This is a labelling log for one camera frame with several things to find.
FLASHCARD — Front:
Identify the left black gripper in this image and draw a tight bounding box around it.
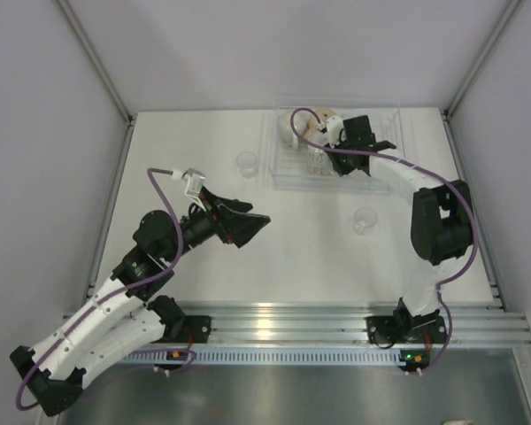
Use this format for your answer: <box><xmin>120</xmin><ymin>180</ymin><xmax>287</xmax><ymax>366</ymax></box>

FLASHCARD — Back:
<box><xmin>163</xmin><ymin>186</ymin><xmax>269</xmax><ymax>264</ymax></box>

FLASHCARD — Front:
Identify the white speckled mug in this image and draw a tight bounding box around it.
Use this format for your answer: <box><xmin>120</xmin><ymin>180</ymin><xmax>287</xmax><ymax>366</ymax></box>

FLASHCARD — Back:
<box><xmin>277</xmin><ymin>111</ymin><xmax>299</xmax><ymax>150</ymax></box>

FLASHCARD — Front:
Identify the floral mug orange inside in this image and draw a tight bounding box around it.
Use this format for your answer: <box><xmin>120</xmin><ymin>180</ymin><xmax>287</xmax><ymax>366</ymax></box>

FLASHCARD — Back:
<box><xmin>306</xmin><ymin>145</ymin><xmax>334</xmax><ymax>176</ymax></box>

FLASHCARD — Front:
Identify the beige ceramic mug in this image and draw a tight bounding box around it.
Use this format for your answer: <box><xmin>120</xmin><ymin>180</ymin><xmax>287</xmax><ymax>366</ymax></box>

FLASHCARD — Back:
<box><xmin>304</xmin><ymin>107</ymin><xmax>336</xmax><ymax>142</ymax></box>

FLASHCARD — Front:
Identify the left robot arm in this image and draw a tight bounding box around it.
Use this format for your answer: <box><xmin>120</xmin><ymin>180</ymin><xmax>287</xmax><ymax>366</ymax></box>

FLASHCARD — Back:
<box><xmin>10</xmin><ymin>188</ymin><xmax>271</xmax><ymax>417</ymax></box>

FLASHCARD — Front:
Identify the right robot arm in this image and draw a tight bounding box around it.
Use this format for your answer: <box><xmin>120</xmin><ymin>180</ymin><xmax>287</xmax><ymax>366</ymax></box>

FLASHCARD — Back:
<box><xmin>324</xmin><ymin>115</ymin><xmax>476</xmax><ymax>348</ymax></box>

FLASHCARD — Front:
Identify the clear glass near rack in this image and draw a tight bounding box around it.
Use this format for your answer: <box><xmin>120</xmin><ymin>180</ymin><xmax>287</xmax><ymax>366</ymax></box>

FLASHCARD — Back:
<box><xmin>236</xmin><ymin>151</ymin><xmax>258</xmax><ymax>179</ymax></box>

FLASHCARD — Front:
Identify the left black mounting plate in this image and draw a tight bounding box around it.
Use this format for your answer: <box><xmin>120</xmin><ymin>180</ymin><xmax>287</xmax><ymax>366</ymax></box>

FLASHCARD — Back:
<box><xmin>162</xmin><ymin>315</ymin><xmax>212</xmax><ymax>344</ymax></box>

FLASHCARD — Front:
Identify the black mounting plate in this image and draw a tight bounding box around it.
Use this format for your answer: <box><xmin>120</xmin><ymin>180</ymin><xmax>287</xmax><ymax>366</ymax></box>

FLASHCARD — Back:
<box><xmin>162</xmin><ymin>315</ymin><xmax>212</xmax><ymax>344</ymax></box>
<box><xmin>366</xmin><ymin>315</ymin><xmax>422</xmax><ymax>349</ymax></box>

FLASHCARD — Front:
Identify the clear glass right side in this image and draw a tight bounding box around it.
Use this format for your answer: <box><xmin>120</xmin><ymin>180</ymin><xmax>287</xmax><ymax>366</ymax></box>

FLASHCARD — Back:
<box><xmin>353</xmin><ymin>207</ymin><xmax>378</xmax><ymax>236</ymax></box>

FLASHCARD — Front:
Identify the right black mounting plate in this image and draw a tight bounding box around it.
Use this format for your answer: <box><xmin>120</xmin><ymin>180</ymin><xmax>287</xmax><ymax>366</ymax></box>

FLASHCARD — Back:
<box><xmin>366</xmin><ymin>315</ymin><xmax>422</xmax><ymax>349</ymax></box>

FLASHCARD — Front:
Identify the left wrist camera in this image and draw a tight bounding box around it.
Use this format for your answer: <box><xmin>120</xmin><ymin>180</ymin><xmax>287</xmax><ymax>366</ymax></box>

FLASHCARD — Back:
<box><xmin>182</xmin><ymin>168</ymin><xmax>205</xmax><ymax>198</ymax></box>

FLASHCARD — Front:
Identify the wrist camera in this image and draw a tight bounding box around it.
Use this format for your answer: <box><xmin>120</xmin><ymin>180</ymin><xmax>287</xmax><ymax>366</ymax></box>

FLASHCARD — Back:
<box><xmin>324</xmin><ymin>115</ymin><xmax>344</xmax><ymax>148</ymax></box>
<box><xmin>182</xmin><ymin>168</ymin><xmax>205</xmax><ymax>198</ymax></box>

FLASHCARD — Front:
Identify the clear wire dish rack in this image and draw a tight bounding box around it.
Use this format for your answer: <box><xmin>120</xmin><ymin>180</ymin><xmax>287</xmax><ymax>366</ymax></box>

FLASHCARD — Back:
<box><xmin>269</xmin><ymin>97</ymin><xmax>405</xmax><ymax>194</ymax></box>

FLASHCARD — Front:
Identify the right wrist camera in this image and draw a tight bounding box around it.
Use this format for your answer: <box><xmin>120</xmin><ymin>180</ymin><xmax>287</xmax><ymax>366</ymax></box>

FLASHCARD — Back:
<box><xmin>324</xmin><ymin>115</ymin><xmax>344</xmax><ymax>148</ymax></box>

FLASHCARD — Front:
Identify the perforated cable duct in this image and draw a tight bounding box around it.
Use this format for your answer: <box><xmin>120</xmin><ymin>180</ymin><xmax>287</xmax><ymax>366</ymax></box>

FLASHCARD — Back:
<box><xmin>120</xmin><ymin>346</ymin><xmax>425</xmax><ymax>367</ymax></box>

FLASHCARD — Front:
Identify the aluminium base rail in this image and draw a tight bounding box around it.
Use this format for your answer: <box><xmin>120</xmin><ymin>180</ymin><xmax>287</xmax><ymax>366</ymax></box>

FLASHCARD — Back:
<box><xmin>179</xmin><ymin>301</ymin><xmax>531</xmax><ymax>348</ymax></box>

